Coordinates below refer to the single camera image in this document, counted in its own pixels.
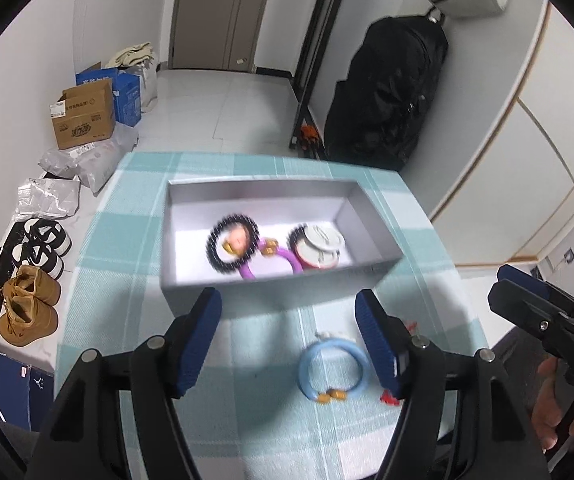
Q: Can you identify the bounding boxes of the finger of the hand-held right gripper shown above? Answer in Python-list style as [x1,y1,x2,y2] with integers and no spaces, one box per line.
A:
[498,265,574,311]
[488,282,574,351]

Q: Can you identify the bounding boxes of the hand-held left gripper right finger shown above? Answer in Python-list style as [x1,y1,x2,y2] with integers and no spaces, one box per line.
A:
[355,289,552,480]

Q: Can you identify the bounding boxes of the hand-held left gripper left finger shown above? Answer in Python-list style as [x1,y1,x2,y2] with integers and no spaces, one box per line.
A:
[27,287,224,480]

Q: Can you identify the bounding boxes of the light blue bangle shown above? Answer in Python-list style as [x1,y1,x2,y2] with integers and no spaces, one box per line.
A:
[298,338,370,403]

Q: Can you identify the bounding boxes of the grey cardboard box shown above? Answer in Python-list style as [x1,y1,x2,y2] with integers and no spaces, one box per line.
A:
[161,177,402,317]

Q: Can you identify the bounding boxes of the purple bangle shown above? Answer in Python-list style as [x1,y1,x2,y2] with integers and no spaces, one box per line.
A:
[239,237,302,281]

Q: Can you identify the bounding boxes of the black bead bracelet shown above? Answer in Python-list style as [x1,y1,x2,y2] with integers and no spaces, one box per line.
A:
[287,222,320,263]
[209,214,260,273]

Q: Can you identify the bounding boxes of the pink doll charm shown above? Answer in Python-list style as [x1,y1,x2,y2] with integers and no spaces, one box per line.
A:
[223,225,250,256]

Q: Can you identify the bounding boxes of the person's right hand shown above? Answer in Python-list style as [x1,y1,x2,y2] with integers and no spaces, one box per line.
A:
[532,357,574,453]

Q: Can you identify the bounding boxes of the teal checked tablecloth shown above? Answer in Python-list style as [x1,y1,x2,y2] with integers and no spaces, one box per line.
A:
[54,151,492,480]

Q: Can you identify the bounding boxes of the white wardrobe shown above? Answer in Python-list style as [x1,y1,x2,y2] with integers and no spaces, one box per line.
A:
[429,0,574,271]

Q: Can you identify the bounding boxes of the brown boot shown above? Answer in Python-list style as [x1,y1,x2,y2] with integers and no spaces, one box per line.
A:
[3,265,62,307]
[0,295,59,347]

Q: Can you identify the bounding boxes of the black and white sneaker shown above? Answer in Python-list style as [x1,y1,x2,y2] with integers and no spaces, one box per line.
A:
[22,218,72,256]
[12,242,65,279]

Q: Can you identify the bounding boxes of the blue shoe box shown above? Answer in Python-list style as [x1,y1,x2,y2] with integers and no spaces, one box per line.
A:
[0,335,55,431]

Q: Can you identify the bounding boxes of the grey plastic mail bag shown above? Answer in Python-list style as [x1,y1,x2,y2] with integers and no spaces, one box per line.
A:
[38,125,139,195]
[13,177,82,222]

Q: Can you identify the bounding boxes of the black backpack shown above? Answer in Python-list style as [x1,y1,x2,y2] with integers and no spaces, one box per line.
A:
[323,7,450,171]

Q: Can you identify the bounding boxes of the brown cardboard box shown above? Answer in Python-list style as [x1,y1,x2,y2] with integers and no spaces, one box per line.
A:
[49,78,116,151]

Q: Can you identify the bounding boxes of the blue cardboard box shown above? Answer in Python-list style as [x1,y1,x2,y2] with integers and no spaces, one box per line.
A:
[76,62,144,127]

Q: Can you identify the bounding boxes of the white tote bag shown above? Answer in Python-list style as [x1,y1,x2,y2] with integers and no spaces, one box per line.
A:
[107,42,160,112]

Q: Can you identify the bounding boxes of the black tripod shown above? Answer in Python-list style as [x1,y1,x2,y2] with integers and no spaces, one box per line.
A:
[289,0,368,158]

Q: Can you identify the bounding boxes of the grey door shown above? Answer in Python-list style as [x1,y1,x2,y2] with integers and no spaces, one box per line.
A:
[169,0,288,73]

